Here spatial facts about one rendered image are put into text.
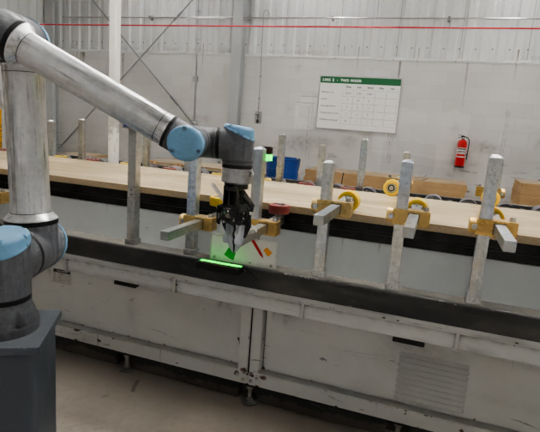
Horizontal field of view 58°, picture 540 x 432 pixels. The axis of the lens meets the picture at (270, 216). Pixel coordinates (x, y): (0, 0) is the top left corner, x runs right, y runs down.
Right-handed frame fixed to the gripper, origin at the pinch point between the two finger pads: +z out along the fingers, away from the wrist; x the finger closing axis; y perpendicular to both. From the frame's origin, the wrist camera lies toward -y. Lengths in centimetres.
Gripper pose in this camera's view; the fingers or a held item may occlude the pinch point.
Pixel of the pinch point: (235, 248)
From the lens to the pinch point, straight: 149.7
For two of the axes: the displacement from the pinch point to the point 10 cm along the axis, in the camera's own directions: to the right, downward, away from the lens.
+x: 9.4, 1.3, -3.1
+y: -3.3, 1.5, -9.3
